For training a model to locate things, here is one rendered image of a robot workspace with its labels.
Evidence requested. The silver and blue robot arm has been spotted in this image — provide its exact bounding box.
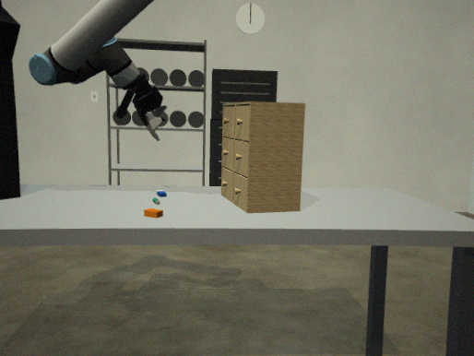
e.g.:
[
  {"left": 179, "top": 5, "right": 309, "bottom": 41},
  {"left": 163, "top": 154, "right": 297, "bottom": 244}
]
[{"left": 29, "top": 0, "right": 154, "bottom": 88}]

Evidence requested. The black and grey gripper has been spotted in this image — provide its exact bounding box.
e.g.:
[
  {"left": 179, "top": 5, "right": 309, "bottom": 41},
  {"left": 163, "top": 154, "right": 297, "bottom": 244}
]
[{"left": 122, "top": 73, "right": 167, "bottom": 141}]

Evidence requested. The light wooden chest of drawers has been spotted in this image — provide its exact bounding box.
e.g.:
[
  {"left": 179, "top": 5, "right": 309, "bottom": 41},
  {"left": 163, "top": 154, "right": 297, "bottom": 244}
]
[{"left": 221, "top": 101, "right": 305, "bottom": 213}]

